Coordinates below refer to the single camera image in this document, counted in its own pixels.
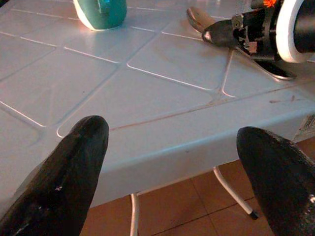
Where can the white metal table leg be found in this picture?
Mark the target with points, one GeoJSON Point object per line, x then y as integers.
{"type": "Point", "coordinates": [231, 190]}
{"type": "Point", "coordinates": [134, 216]}

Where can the silver metal spoon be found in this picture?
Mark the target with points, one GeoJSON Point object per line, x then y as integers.
{"type": "Point", "coordinates": [197, 17]}

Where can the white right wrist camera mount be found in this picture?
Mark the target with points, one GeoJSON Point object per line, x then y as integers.
{"type": "Point", "coordinates": [285, 32]}

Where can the white ribbed panel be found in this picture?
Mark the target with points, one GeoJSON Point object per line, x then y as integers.
{"type": "Point", "coordinates": [306, 127]}

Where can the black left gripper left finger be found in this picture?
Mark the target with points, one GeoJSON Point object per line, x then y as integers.
{"type": "Point", "coordinates": [61, 177]}

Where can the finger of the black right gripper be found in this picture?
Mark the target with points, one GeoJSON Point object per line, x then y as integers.
{"type": "Point", "coordinates": [220, 34]}

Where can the teal ceramic cup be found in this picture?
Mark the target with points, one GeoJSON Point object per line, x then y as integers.
{"type": "Point", "coordinates": [103, 12]}

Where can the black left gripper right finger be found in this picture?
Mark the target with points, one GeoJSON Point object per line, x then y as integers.
{"type": "Point", "coordinates": [283, 182]}

